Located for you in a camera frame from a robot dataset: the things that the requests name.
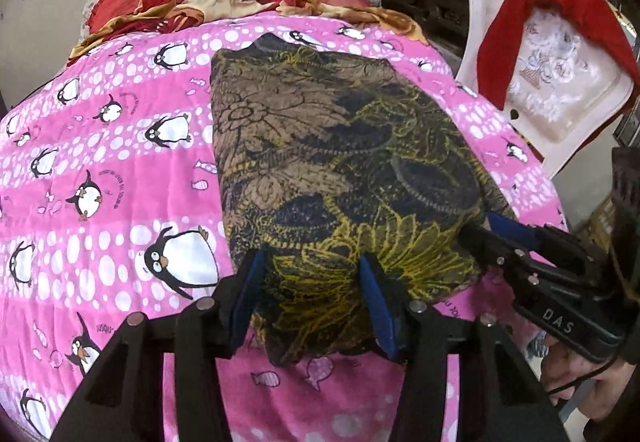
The dark carved wooden headboard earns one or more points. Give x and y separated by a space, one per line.
444 22

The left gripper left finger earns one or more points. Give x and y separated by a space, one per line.
121 398

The dark floral batik garment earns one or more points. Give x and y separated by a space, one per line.
323 157

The white padded chair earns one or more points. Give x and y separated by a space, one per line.
559 70

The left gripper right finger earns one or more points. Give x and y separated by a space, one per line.
464 380

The person's right hand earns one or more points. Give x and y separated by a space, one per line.
562 369

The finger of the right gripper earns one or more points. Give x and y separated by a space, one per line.
521 235
487 248

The red and gold quilt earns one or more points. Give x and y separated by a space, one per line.
111 19

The pink penguin bed blanket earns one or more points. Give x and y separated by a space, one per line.
118 148

